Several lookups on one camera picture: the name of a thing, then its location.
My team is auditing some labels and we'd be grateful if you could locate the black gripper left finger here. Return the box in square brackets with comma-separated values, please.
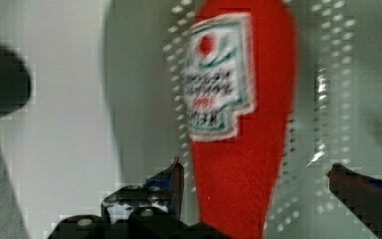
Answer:
[47, 159, 231, 239]

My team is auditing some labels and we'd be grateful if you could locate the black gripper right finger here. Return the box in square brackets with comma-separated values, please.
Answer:
[326, 163, 382, 239]

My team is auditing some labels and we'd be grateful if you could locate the red plush ketchup bottle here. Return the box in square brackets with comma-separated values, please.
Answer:
[183, 0, 297, 239]

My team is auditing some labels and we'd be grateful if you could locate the green perforated strainer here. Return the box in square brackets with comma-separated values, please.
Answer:
[104, 0, 382, 239]

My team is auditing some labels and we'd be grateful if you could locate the black round pan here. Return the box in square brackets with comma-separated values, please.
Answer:
[0, 43, 32, 118]

